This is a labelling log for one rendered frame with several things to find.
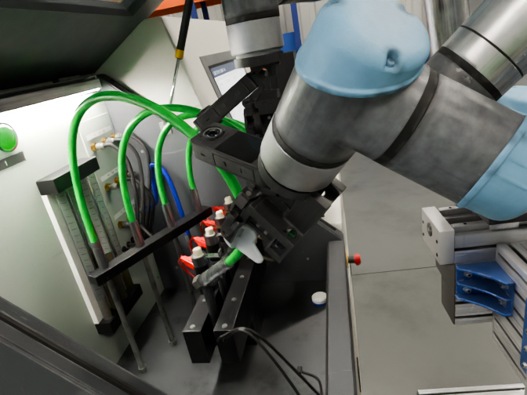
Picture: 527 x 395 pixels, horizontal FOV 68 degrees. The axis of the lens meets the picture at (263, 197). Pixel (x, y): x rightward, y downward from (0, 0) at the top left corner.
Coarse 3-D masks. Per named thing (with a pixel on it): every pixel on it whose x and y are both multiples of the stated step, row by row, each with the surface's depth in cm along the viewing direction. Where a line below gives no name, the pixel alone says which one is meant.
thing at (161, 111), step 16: (96, 96) 56; (112, 96) 54; (128, 96) 52; (80, 112) 59; (160, 112) 50; (176, 128) 50; (192, 128) 50; (224, 176) 49; (80, 192) 70; (80, 208) 71; (96, 240) 74; (240, 256) 54
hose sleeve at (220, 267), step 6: (216, 264) 57; (222, 264) 56; (210, 270) 58; (216, 270) 57; (222, 270) 57; (198, 276) 61; (204, 276) 59; (210, 276) 58; (216, 276) 58; (204, 282) 60
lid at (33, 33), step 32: (0, 0) 51; (32, 0) 57; (64, 0) 64; (96, 0) 71; (128, 0) 81; (160, 0) 88; (0, 32) 55; (32, 32) 61; (64, 32) 69; (96, 32) 78; (128, 32) 91; (0, 64) 62; (32, 64) 70; (64, 64) 80; (96, 64) 94
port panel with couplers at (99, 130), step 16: (80, 128) 85; (96, 128) 91; (112, 128) 97; (96, 144) 88; (112, 160) 96; (96, 176) 89; (112, 176) 95; (128, 176) 100; (112, 192) 95; (112, 208) 94; (128, 224) 95
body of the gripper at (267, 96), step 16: (240, 64) 53; (256, 64) 52; (272, 64) 54; (288, 64) 53; (256, 80) 54; (272, 80) 55; (288, 80) 54; (256, 96) 55; (272, 96) 55; (256, 112) 55; (272, 112) 54; (256, 128) 55
